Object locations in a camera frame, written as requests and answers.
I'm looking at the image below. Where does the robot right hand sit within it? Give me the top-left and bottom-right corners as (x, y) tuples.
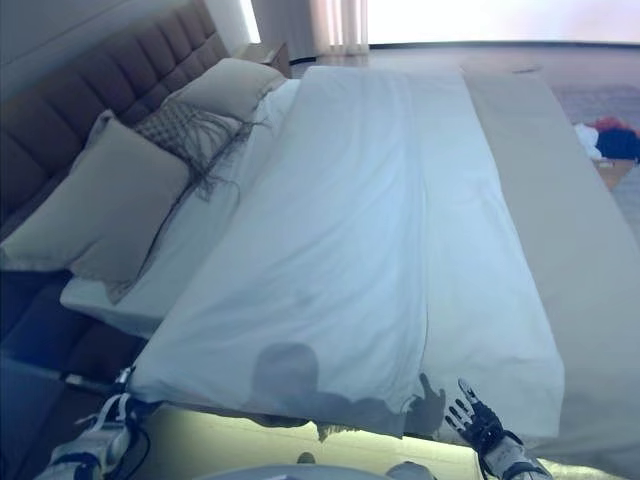
(444, 378), (507, 446)

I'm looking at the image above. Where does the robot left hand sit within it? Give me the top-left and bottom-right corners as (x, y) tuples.
(107, 367), (147, 426)

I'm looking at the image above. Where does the white duvet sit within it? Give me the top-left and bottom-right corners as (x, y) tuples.
(127, 64), (566, 441)

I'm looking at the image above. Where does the beige bed runner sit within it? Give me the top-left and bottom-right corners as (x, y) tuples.
(459, 57), (640, 471)

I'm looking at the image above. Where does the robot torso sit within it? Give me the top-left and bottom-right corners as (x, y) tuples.
(199, 452), (479, 480)

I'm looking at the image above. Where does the large beige pillow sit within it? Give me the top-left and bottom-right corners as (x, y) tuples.
(172, 57), (286, 121)
(0, 109), (191, 304)

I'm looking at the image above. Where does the grey fringed decorative cushion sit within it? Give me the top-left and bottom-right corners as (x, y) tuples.
(132, 97), (274, 201)

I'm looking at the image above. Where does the cardboard box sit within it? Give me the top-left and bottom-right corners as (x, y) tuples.
(592, 157), (640, 191)

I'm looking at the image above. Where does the white garment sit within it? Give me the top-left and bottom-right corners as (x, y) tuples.
(572, 122), (604, 161)

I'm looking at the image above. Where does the black garment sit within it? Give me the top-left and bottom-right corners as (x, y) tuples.
(594, 127), (640, 162)

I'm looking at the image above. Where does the grey tufted headboard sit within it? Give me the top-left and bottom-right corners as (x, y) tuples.
(0, 0), (261, 241)

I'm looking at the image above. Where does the red garment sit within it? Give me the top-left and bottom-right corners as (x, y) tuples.
(592, 116), (631, 132)

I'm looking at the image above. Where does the small wooden nightstand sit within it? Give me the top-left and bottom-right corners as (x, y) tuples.
(239, 42), (291, 79)

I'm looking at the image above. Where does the beige curtain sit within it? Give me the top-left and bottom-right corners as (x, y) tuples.
(304, 0), (371, 59)

